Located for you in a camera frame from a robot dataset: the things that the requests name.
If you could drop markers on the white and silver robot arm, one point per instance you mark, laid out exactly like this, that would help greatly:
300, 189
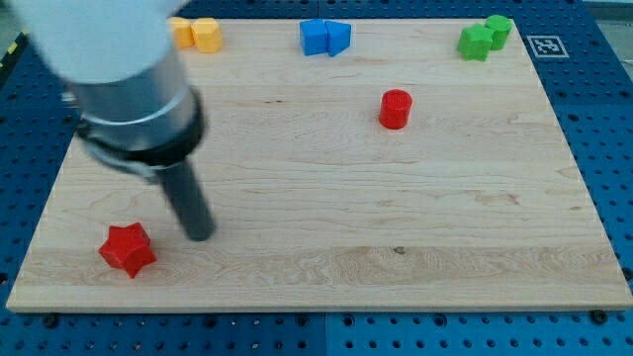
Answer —
117, 58

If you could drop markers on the red cylinder block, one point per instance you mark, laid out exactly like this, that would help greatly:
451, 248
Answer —
395, 109

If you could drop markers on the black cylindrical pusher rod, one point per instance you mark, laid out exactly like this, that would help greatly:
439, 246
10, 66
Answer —
187, 200

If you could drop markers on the blue cube block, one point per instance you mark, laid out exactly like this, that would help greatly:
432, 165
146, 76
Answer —
313, 37

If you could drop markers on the blue triangle block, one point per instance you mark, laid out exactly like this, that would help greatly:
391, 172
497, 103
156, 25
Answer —
338, 37

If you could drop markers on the wooden board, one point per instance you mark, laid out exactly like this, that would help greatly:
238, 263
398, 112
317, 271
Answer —
476, 205

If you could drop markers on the yellow hexagon block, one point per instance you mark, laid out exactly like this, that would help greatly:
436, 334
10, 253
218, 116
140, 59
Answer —
207, 35

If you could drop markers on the red star block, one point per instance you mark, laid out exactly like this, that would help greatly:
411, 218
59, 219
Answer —
127, 248

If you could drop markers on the yellow block left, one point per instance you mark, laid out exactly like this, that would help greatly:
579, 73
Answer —
181, 32

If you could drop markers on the green star block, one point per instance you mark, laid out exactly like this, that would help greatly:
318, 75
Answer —
475, 42

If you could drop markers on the green cylinder block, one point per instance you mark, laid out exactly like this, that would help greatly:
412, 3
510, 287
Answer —
501, 27

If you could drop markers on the white fiducial marker tag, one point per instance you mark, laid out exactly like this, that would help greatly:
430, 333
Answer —
547, 46

